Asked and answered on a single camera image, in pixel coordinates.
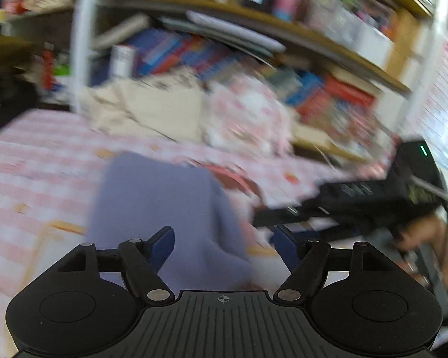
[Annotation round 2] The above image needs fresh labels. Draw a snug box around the pink checked table mat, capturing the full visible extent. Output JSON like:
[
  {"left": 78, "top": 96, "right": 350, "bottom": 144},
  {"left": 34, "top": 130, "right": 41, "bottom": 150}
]
[{"left": 0, "top": 110, "right": 396, "bottom": 355}]

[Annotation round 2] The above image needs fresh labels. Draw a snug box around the white framed bookshelf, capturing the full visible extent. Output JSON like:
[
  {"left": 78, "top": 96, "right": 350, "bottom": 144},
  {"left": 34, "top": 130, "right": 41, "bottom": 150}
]
[{"left": 69, "top": 0, "right": 448, "bottom": 165}]

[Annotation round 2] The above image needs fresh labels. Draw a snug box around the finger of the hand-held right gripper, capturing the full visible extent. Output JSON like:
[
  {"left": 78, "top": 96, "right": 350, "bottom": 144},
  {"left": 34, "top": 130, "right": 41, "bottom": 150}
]
[{"left": 252, "top": 196, "right": 323, "bottom": 228}]

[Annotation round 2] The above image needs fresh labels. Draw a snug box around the white plush rabbit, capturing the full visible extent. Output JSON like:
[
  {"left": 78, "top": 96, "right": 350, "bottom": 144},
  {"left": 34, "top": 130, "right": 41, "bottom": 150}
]
[{"left": 205, "top": 76, "right": 295, "bottom": 157}]

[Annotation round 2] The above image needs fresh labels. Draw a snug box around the purple and mauve sweater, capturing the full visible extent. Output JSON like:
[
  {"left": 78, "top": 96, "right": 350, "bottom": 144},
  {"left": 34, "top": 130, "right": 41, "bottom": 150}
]
[{"left": 87, "top": 152, "right": 256, "bottom": 293}]

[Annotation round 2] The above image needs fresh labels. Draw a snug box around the cream tote bag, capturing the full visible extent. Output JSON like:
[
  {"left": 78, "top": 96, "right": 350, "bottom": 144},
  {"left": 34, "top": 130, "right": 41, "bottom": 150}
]
[{"left": 78, "top": 69, "right": 211, "bottom": 142}]

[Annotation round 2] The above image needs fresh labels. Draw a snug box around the row of colourful books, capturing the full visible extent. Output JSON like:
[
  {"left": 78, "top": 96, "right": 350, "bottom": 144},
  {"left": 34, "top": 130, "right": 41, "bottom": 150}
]
[{"left": 91, "top": 28, "right": 325, "bottom": 105}]

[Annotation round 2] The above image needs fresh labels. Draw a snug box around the dark olive bag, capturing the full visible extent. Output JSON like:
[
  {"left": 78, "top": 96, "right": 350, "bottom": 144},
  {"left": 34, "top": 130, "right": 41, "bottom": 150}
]
[{"left": 0, "top": 35, "right": 42, "bottom": 120}]

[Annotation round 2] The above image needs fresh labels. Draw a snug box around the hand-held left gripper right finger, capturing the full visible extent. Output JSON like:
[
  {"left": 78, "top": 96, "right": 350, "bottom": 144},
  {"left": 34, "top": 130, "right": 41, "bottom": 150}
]
[{"left": 273, "top": 226, "right": 419, "bottom": 304}]

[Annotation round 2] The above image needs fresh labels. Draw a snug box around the white flat device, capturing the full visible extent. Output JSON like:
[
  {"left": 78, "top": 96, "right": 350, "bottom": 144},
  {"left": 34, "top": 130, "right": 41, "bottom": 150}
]
[{"left": 185, "top": 9, "right": 287, "bottom": 53}]

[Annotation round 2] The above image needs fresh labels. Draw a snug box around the alphabet wall poster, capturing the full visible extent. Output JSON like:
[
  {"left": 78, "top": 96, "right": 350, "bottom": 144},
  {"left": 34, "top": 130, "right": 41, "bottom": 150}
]
[{"left": 414, "top": 39, "right": 448, "bottom": 174}]

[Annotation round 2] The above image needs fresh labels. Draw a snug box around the white product box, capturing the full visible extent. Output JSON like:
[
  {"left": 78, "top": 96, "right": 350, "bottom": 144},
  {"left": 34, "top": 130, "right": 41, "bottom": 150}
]
[{"left": 109, "top": 44, "right": 136, "bottom": 80}]

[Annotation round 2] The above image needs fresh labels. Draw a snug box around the person's right hand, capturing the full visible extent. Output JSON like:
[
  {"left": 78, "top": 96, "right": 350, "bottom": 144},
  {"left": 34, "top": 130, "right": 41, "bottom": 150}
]
[{"left": 396, "top": 216, "right": 448, "bottom": 295}]

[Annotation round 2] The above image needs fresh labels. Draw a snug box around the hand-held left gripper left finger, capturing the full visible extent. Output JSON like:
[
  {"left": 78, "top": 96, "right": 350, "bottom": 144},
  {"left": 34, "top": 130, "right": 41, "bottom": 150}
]
[{"left": 32, "top": 226, "right": 175, "bottom": 305}]

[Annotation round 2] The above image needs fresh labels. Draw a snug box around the stack of red books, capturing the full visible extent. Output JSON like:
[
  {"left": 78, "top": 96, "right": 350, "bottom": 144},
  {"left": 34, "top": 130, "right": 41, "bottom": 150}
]
[{"left": 295, "top": 76, "right": 381, "bottom": 142}]

